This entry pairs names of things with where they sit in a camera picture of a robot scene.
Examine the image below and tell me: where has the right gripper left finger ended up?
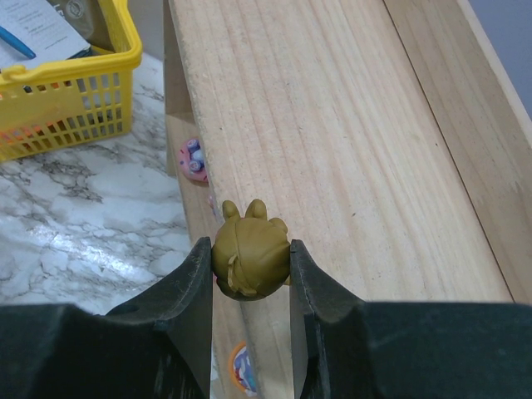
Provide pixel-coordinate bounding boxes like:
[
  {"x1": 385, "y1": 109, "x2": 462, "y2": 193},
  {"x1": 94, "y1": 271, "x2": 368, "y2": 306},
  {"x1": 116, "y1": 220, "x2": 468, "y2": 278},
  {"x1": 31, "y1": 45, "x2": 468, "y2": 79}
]
[{"x1": 1, "y1": 238, "x2": 213, "y2": 398}]

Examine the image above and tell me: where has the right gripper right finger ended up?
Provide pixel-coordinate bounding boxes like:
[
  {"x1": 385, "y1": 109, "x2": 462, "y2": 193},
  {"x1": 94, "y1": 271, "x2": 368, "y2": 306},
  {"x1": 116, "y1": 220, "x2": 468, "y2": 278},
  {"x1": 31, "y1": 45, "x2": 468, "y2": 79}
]
[{"x1": 289, "y1": 240, "x2": 531, "y2": 398}]

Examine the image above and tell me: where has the olive brown toy figure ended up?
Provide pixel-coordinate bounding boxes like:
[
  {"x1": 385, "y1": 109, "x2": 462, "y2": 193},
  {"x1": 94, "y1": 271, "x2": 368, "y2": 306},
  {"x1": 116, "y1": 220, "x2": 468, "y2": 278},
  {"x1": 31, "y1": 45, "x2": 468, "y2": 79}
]
[{"x1": 211, "y1": 199, "x2": 290, "y2": 302}]

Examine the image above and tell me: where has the bunny holding strawberry cake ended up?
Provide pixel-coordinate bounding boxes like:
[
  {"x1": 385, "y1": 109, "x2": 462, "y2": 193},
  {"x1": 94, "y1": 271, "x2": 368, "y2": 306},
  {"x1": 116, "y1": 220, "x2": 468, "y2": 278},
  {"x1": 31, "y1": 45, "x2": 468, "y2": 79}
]
[{"x1": 208, "y1": 195, "x2": 219, "y2": 219}]

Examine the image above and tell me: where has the wooden shelf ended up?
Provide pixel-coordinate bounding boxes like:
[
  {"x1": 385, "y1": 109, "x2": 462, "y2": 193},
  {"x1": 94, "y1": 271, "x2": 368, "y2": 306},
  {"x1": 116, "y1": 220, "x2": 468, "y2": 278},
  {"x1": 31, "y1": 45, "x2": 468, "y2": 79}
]
[{"x1": 163, "y1": 0, "x2": 532, "y2": 399}]

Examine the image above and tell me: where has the yellow plastic basket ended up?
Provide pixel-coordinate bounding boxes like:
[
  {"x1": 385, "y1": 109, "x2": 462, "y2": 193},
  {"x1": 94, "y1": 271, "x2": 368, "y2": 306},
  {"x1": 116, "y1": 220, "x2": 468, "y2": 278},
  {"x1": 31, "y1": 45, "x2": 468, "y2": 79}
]
[{"x1": 1, "y1": 1, "x2": 142, "y2": 154}]

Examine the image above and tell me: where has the brown foil bag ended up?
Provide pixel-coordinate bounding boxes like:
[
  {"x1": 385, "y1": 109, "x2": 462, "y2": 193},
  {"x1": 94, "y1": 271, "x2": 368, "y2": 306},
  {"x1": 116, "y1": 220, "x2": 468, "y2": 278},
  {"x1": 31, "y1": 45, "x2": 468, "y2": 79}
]
[{"x1": 48, "y1": 0, "x2": 114, "y2": 52}]

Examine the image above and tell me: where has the blue razor package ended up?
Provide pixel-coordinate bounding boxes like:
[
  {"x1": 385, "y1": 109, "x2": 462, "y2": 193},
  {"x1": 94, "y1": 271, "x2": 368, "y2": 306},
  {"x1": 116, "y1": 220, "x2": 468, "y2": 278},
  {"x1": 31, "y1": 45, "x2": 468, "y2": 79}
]
[{"x1": 1, "y1": 1, "x2": 91, "y2": 70}]

